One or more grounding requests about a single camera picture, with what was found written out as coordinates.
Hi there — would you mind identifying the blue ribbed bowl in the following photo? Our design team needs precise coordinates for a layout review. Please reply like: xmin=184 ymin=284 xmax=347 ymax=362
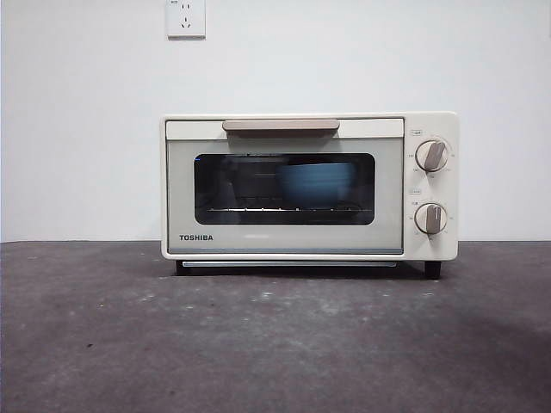
xmin=275 ymin=161 xmax=358 ymax=208

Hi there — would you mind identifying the oven door with taupe handle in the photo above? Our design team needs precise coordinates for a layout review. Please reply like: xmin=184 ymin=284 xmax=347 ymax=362
xmin=164 ymin=118 xmax=406 ymax=256

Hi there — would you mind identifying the temperature knob with taupe grip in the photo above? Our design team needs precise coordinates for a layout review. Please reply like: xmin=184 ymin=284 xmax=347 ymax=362
xmin=414 ymin=139 xmax=451 ymax=174

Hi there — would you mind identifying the cream Toshiba toaster oven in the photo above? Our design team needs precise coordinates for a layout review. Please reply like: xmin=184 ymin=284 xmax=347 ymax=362
xmin=160 ymin=111 xmax=459 ymax=280

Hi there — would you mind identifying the timer knob with taupe grip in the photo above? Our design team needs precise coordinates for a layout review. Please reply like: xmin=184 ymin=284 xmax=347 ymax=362
xmin=413 ymin=202 xmax=449 ymax=237

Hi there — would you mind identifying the metal wire oven rack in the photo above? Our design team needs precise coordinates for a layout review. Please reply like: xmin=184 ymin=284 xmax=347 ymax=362
xmin=208 ymin=206 xmax=371 ymax=213

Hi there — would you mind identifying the white wall socket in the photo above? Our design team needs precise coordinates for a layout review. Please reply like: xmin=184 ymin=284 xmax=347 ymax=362
xmin=166 ymin=0 xmax=207 ymax=40

